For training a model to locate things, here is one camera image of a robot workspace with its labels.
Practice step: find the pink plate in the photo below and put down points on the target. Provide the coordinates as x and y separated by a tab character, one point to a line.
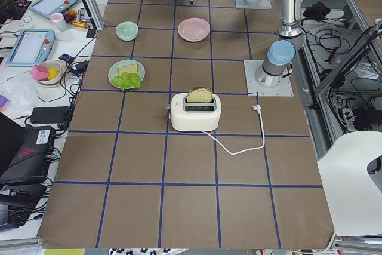
194	29

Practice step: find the mint green bowl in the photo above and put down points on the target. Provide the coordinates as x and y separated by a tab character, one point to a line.
127	31

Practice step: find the bread slice on plate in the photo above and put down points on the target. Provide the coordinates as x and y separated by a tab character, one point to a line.
133	68

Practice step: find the bread slice in toaster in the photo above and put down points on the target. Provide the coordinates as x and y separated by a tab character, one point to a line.
199	95

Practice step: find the green lettuce leaf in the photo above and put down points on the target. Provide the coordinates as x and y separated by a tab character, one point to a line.
127	80

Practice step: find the mint green plate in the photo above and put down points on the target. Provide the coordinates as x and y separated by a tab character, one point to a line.
113	71

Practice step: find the blue teach pendant far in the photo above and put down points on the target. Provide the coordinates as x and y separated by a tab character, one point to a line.
46	8

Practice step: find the blue teach pendant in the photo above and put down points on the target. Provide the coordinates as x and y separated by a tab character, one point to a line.
46	8
32	47

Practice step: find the cream white toaster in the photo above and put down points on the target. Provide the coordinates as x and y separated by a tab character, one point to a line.
194	117

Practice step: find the cream bowl with fruit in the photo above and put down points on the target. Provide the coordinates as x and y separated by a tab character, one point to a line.
48	72

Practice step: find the blue teach pendant near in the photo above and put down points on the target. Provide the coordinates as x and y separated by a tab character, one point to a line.
32	47

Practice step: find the black laptop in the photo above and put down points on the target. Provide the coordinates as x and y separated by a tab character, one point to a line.
24	152

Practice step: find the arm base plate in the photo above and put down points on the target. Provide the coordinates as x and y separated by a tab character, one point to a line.
280	87
254	4

